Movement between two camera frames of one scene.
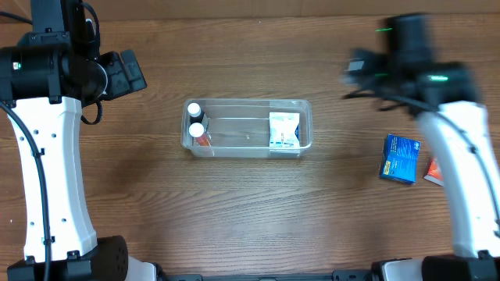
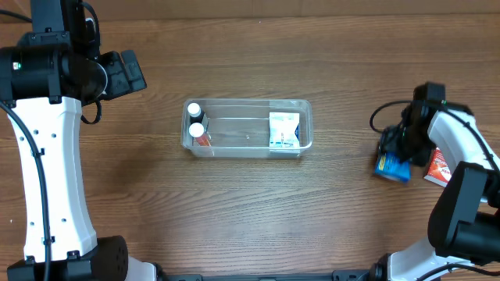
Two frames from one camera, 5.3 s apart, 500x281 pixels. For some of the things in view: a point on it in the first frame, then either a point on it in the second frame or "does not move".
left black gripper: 118,74 does not move
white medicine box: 284,129 does not move
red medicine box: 434,172 does not move
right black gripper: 362,72 -> 396,145
